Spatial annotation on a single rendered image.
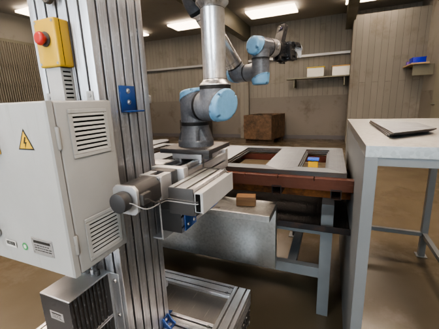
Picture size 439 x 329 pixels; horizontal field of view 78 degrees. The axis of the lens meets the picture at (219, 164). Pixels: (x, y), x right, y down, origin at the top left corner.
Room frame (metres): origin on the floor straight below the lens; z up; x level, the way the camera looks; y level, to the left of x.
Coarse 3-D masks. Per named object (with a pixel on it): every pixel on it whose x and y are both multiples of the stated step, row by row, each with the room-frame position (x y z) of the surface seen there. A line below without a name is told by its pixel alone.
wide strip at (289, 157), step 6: (282, 150) 1.95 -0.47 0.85; (288, 150) 1.95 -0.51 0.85; (294, 150) 1.94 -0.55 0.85; (300, 150) 1.93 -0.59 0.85; (276, 156) 1.75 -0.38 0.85; (282, 156) 1.74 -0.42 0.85; (288, 156) 1.74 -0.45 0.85; (294, 156) 1.73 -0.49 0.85; (300, 156) 1.72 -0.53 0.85; (270, 162) 1.58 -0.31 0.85; (276, 162) 1.58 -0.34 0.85; (282, 162) 1.57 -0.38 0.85; (288, 162) 1.56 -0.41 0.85; (294, 162) 1.56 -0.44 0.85; (276, 168) 1.42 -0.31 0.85; (282, 168) 1.41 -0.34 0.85
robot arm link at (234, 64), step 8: (184, 0) 1.11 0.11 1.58; (192, 8) 1.12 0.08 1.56; (192, 16) 1.15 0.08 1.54; (200, 16) 1.15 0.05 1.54; (200, 24) 1.17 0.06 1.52; (232, 48) 1.23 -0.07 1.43; (232, 56) 1.24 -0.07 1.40; (232, 64) 1.25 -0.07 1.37; (240, 64) 1.27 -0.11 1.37; (232, 72) 1.28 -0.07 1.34; (240, 72) 1.26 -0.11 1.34; (232, 80) 1.31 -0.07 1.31; (240, 80) 1.28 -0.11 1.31
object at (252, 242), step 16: (208, 224) 1.48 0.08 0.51; (224, 224) 1.44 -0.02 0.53; (240, 224) 1.40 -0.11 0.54; (256, 224) 1.36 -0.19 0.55; (272, 224) 1.33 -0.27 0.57; (176, 240) 1.56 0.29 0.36; (192, 240) 1.52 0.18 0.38; (208, 240) 1.48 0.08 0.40; (224, 240) 1.44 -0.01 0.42; (240, 240) 1.40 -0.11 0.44; (256, 240) 1.36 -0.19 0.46; (272, 240) 1.33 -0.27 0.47; (224, 256) 1.44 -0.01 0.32; (240, 256) 1.40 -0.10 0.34; (256, 256) 1.36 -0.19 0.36; (272, 256) 1.33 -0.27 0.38
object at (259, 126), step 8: (248, 120) 7.82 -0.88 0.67; (256, 120) 7.69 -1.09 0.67; (264, 120) 7.56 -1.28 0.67; (272, 120) 7.51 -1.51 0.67; (280, 120) 8.02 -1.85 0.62; (248, 128) 7.82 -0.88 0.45; (256, 128) 7.69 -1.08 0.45; (264, 128) 7.56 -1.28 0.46; (272, 128) 7.52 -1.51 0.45; (280, 128) 8.03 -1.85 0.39; (248, 136) 7.82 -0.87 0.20; (256, 136) 7.69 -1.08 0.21; (264, 136) 7.56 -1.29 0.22; (272, 136) 7.52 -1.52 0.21; (280, 136) 8.04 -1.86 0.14
